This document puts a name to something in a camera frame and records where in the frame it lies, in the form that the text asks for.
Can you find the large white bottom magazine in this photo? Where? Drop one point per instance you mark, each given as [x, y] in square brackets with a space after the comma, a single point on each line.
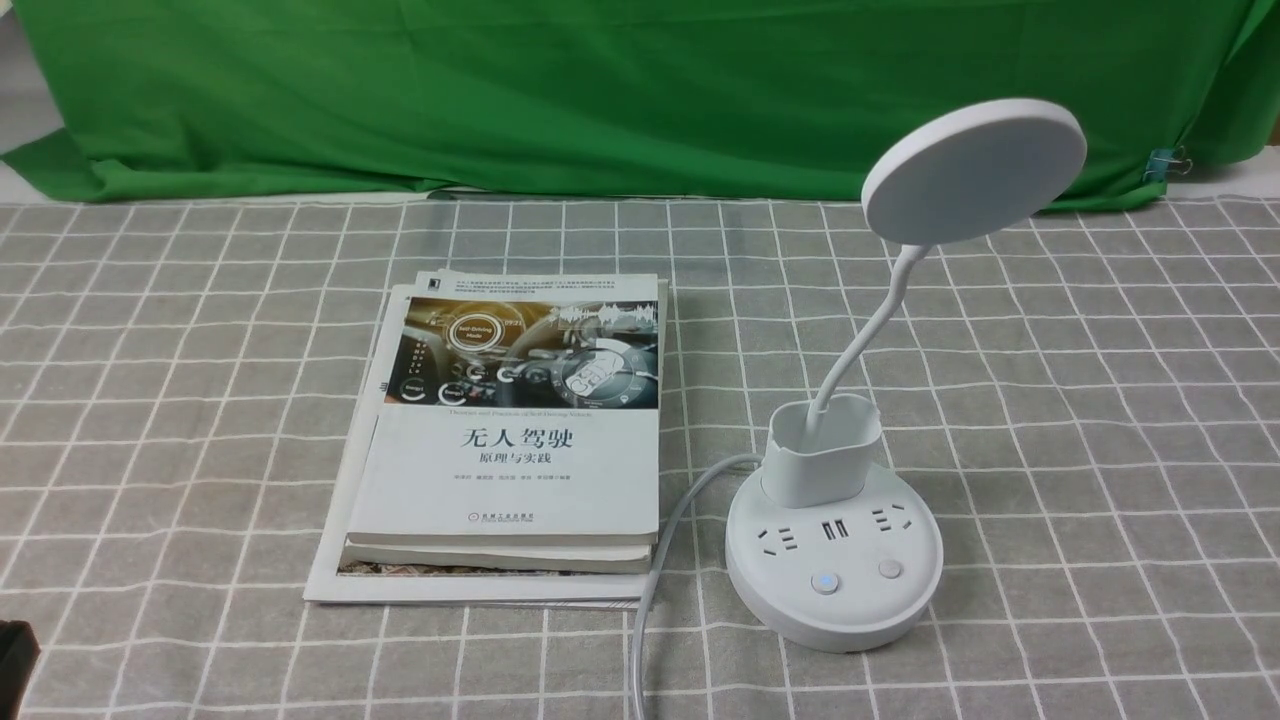
[326, 585]

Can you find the white self-driving textbook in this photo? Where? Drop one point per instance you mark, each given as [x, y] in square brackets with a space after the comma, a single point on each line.
[517, 408]

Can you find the green backdrop cloth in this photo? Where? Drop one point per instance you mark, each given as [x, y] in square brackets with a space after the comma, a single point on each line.
[777, 99]

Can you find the black object at corner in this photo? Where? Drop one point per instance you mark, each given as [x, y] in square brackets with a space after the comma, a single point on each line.
[19, 655]

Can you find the white desk lamp with sockets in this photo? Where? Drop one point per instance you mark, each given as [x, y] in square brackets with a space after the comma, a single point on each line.
[825, 546]

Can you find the blue binder clip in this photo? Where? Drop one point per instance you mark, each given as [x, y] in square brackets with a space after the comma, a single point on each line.
[1164, 164]

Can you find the grey checked tablecloth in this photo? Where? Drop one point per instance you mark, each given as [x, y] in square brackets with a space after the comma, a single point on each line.
[1089, 404]

